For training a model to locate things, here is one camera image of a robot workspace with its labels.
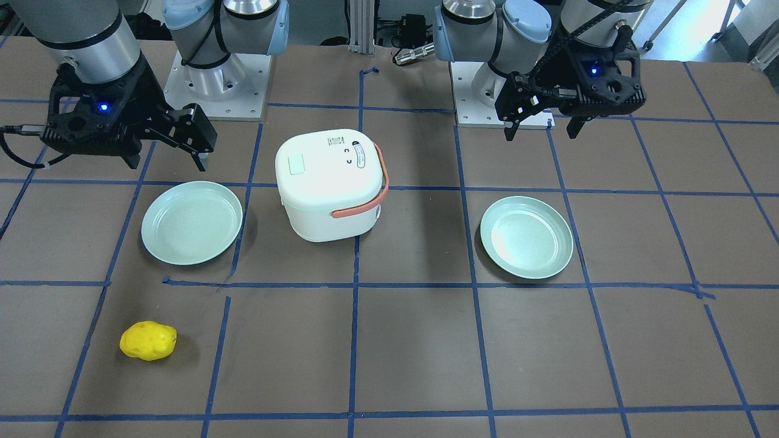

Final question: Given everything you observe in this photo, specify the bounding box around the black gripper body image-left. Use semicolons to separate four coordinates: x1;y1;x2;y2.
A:
41;58;177;169

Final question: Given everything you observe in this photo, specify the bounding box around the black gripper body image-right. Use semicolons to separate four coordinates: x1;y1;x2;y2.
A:
534;43;646;117

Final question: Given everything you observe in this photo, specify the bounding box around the white rice cooker orange handle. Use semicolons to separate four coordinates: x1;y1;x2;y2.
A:
274;128;390;242

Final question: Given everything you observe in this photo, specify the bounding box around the light green plate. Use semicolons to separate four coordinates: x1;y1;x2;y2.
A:
140;181;244;266
480;196;574;279

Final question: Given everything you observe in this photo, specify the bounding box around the silver metal connector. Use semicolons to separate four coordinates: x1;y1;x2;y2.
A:
392;43;436;66

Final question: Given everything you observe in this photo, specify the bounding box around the black power adapter box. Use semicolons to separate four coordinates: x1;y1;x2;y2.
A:
398;13;427;39

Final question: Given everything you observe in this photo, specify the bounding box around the yellow toy potato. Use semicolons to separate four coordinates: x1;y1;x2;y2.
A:
119;321;178;361

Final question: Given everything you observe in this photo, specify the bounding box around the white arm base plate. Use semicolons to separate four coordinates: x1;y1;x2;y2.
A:
450;61;556;130
163;53;274;122

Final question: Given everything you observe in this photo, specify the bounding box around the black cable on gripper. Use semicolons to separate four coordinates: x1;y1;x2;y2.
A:
0;124;71;170

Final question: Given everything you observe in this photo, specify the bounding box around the aluminium frame post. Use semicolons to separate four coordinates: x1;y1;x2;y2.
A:
347;0;376;56

